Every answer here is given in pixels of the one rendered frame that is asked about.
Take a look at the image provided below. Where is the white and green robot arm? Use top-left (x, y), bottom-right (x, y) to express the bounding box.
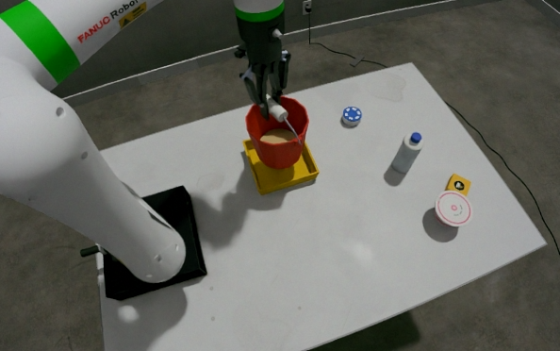
top-left (0, 0), bottom-right (285, 283)

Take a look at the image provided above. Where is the yellow rectangular tray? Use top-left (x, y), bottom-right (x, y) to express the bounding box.
top-left (242, 139), bottom-right (319, 195)

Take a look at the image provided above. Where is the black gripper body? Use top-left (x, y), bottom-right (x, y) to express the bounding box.
top-left (245, 40), bottom-right (282, 77)

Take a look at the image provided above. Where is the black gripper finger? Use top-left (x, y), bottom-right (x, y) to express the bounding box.
top-left (239, 65), bottom-right (270, 121)
top-left (269, 49), bottom-right (291, 106)

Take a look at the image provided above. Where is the red pail with white handle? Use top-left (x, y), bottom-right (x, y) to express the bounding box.
top-left (245, 95), bottom-right (309, 170)

